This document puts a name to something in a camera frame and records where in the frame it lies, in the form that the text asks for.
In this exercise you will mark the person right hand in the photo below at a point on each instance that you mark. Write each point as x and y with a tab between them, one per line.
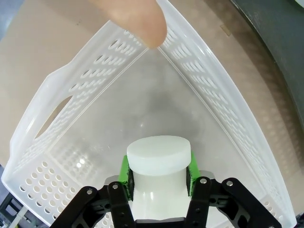
142	21

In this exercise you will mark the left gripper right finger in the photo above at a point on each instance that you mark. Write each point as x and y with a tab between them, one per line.
204	202

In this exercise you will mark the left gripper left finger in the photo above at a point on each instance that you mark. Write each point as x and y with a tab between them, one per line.
118	202

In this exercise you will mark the brown tape patch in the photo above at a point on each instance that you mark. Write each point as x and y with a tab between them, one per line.
226	30

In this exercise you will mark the black metal frame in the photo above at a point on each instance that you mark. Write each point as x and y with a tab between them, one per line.
12	209

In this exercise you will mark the white perforated plastic basket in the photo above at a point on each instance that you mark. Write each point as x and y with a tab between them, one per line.
213	95

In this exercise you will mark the white plastic bottle with cap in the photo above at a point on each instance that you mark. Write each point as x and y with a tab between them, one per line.
159	152

